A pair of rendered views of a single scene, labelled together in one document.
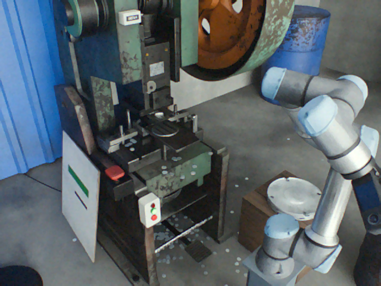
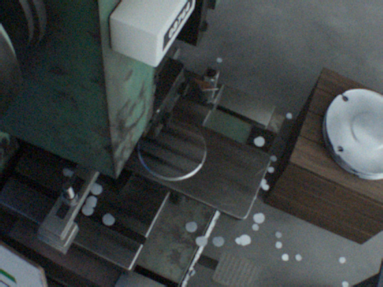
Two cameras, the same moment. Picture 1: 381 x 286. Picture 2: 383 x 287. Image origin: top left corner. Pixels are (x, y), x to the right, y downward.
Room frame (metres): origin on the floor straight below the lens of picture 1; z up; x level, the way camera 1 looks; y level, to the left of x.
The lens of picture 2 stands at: (1.06, 0.33, 1.60)
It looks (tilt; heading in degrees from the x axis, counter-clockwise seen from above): 62 degrees down; 324
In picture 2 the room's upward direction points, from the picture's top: 12 degrees clockwise
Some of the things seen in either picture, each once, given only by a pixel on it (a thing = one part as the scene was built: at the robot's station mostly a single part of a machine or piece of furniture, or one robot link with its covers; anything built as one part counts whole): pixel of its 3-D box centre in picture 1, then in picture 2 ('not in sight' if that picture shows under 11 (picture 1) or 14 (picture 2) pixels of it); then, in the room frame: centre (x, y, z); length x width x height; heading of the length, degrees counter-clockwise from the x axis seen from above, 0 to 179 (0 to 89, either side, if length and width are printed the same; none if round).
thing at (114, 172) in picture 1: (115, 178); not in sight; (1.11, 0.30, 0.72); 0.07 x 0.06 x 0.08; 40
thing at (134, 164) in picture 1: (150, 137); (113, 145); (1.50, 0.20, 0.68); 0.45 x 0.30 x 0.06; 130
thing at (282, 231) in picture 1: (281, 234); not in sight; (0.90, -0.34, 0.62); 0.13 x 0.12 x 0.14; 54
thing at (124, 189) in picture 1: (122, 195); not in sight; (1.12, 0.29, 0.62); 0.10 x 0.06 x 0.20; 130
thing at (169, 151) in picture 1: (171, 145); (193, 173); (1.36, 0.09, 0.72); 0.25 x 0.14 x 0.14; 40
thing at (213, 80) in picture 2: (193, 122); (208, 84); (1.51, -0.02, 0.75); 0.03 x 0.03 x 0.10; 40
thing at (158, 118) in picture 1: (150, 123); not in sight; (1.49, 0.20, 0.76); 0.15 x 0.09 x 0.05; 130
